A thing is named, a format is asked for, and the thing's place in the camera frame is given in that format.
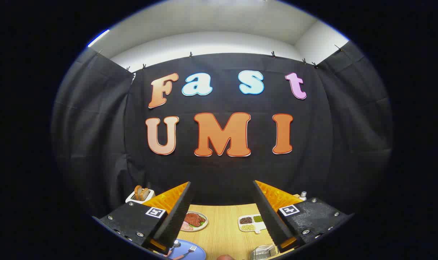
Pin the toasted bread slice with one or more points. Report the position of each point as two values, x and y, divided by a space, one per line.
137 192
145 194

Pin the white toaster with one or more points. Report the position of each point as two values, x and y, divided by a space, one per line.
131 198

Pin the oval grey food plate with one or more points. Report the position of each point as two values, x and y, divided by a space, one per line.
204 224

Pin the dark red beans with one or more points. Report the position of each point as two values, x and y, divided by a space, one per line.
245 220

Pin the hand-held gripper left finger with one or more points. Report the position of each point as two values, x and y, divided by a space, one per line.
175 220

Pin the brown meat slice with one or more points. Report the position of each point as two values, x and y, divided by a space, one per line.
193 220
201 217

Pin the light pink ham slice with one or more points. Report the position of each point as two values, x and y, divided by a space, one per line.
184 225

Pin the metal drainer basket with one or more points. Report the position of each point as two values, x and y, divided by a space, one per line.
264 252

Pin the ceiling light strip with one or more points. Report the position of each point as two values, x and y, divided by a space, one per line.
98 38

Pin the white divided dish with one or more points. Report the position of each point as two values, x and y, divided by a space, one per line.
260 225

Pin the blue round plate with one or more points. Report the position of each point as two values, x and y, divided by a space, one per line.
197 254

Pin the yellow soybeans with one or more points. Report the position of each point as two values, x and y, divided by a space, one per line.
247 228

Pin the silver green drink bottle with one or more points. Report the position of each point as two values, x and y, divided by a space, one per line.
303 196

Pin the green lettuce leaf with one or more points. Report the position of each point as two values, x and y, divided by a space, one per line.
200 224

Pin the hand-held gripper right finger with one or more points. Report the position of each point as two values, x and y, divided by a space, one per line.
269 216

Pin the row of black backdrop clips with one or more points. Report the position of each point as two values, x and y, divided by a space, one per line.
190 55

